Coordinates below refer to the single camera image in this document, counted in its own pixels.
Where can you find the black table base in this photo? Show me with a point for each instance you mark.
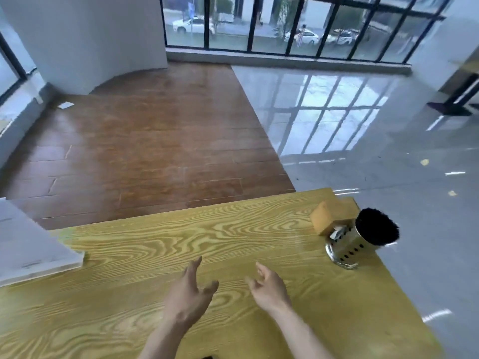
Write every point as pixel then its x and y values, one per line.
pixel 454 97

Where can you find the white paper scrap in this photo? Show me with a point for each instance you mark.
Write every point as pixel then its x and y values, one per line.
pixel 66 105

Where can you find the person's right thumb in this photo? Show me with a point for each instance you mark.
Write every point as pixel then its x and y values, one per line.
pixel 251 284

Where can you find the black framed side window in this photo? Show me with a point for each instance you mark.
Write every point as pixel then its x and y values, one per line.
pixel 11 59

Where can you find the perforated metal chopstick holder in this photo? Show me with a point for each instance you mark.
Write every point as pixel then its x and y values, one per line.
pixel 350 248

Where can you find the person's right forearm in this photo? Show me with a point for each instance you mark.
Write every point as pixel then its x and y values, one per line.
pixel 299 334

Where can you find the bundle of black chopsticks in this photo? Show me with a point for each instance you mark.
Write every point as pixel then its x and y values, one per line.
pixel 376 227

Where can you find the person's left thumb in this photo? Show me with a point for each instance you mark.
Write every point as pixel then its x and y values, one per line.
pixel 210 288

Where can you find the person's left hand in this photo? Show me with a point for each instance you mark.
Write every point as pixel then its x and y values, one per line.
pixel 187 299

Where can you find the person's right hand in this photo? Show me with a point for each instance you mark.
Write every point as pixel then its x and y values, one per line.
pixel 271 293

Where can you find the white car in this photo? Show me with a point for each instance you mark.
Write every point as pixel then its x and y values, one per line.
pixel 305 37
pixel 192 25

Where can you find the white flat board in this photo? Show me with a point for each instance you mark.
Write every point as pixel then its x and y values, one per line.
pixel 30 246

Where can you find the person's left forearm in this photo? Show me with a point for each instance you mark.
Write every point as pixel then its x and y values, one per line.
pixel 161 340

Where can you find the wooden tissue box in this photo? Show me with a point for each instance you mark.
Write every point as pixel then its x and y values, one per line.
pixel 329 216

